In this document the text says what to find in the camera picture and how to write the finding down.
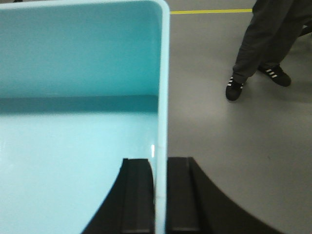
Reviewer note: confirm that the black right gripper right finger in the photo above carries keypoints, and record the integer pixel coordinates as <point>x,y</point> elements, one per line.
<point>195,205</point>

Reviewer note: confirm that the person in grey trousers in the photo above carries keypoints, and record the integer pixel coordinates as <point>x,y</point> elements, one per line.
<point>273,29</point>

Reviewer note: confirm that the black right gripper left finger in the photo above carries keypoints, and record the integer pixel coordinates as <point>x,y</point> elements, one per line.
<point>129,206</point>

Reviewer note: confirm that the light blue plastic bin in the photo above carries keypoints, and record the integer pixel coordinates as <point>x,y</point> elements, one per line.
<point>83,85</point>

